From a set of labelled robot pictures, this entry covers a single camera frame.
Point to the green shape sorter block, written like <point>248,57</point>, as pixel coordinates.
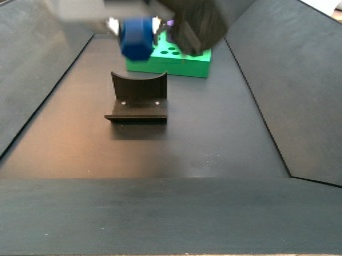
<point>167,59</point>

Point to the purple cylinder peg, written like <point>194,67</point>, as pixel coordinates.
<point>170,23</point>

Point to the dark curved cradle stand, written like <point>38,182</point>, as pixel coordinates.
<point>141,98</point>

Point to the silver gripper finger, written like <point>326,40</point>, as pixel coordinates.
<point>157,24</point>
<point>114,26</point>

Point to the blue hexagon prism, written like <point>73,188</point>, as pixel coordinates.
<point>137,38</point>

